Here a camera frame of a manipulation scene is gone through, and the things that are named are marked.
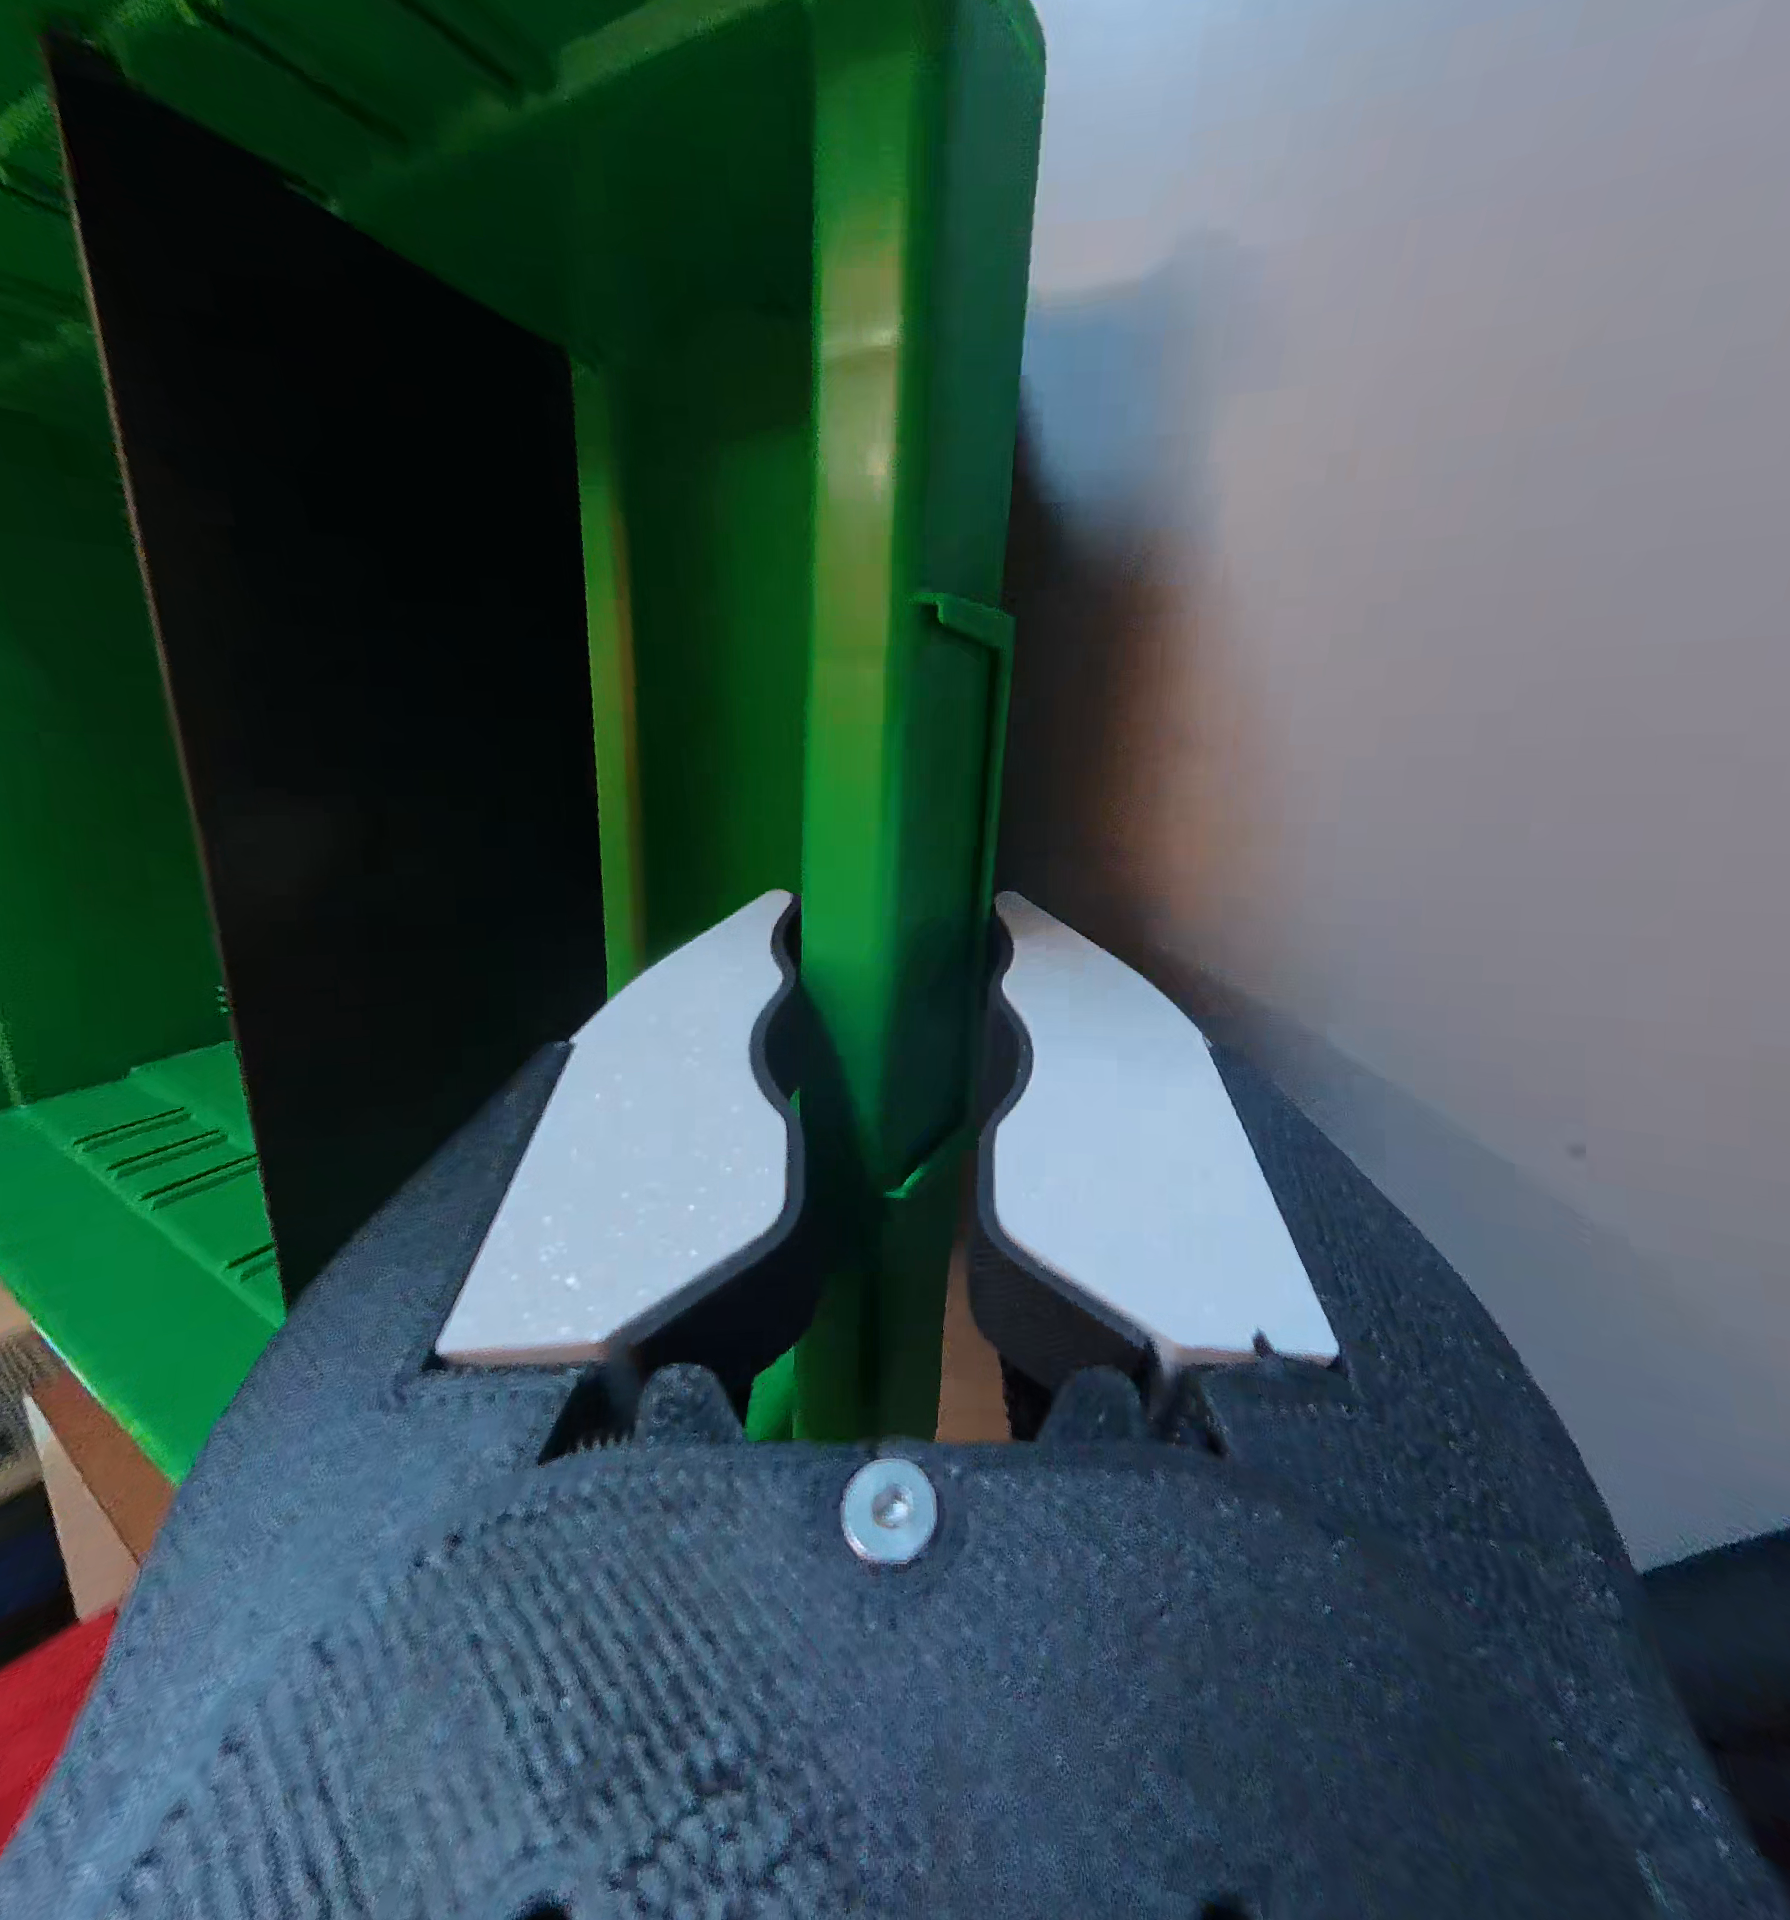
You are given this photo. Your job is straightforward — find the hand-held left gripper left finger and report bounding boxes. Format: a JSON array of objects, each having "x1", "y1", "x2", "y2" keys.
[{"x1": 435, "y1": 891, "x2": 837, "y2": 1447}]

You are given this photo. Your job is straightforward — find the green plastic bin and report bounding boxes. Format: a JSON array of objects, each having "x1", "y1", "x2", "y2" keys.
[{"x1": 0, "y1": 0, "x2": 1048, "y2": 1482}]

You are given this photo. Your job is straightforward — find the dark ribbed object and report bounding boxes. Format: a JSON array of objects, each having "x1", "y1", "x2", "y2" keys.
[{"x1": 1643, "y1": 1512, "x2": 1790, "y2": 1920}]

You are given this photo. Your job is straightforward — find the black bin divider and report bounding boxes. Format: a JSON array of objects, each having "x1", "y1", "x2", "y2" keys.
[{"x1": 44, "y1": 35, "x2": 616, "y2": 1315}]

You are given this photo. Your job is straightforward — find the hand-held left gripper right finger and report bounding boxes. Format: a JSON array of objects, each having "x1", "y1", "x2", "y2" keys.
[{"x1": 968, "y1": 891, "x2": 1343, "y2": 1439}]

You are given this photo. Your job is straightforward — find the brown cardboard box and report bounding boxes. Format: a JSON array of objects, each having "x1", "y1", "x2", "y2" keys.
[{"x1": 23, "y1": 1360, "x2": 178, "y2": 1620}]

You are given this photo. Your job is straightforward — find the red tote bag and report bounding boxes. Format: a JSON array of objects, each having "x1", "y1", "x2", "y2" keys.
[{"x1": 0, "y1": 1614, "x2": 123, "y2": 1883}]

